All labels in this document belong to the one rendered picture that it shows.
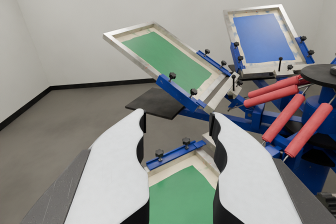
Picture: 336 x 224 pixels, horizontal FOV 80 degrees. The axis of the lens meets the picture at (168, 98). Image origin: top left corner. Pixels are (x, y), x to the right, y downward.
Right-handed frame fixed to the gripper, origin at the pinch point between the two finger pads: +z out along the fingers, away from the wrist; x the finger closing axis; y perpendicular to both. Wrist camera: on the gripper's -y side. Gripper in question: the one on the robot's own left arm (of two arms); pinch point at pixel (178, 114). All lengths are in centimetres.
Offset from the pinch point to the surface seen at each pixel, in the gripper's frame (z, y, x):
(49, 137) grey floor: 230, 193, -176
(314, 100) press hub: 90, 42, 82
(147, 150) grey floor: 188, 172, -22
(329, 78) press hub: 81, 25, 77
